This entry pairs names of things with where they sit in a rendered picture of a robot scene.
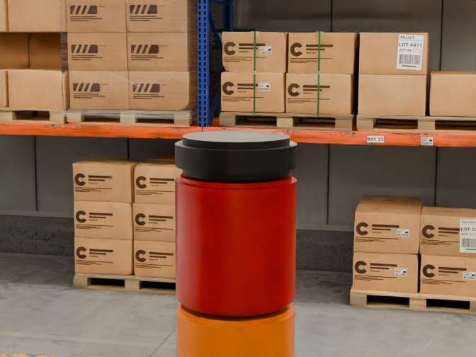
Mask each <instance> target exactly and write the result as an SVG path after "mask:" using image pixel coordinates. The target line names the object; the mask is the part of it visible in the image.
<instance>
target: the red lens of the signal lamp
mask: <svg viewBox="0 0 476 357"><path fill-rule="evenodd" d="M296 201H297V179H295V178H293V177H292V174H290V173H289V174H288V175H287V176H284V177H280V178H272V179H266V180H255V181H220V180H209V179H202V178H193V177H190V176H186V175H184V174H183V173H182V174H181V175H180V177H178V178H177V179H176V180H175V216H176V298H177V300H178V301H179V302H181V303H182V305H184V306H185V307H187V308H188V309H190V310H193V311H196V312H200V313H204V314H207V315H217V316H227V317H245V316H255V315H265V314H268V313H272V312H277V311H279V310H281V309H283V308H285V307H287V306H288V305H289V304H290V303H291V302H292V301H293V300H294V299H295V251H296Z"/></svg>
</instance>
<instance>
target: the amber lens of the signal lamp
mask: <svg viewBox="0 0 476 357"><path fill-rule="evenodd" d="M294 350H295V308H294V307H293V306H292V305H291V304H289V305H288V306H287V307H285V308H283V309H281V310H279V311H277V312H272V313H268V314H260V315H255V316H245V317H227V316H217V315H211V314H204V313H200V312H196V311H193V310H190V309H188V308H187V307H185V306H184V305H182V303H181V304H179V305H178V307H177V308H176V357H294Z"/></svg>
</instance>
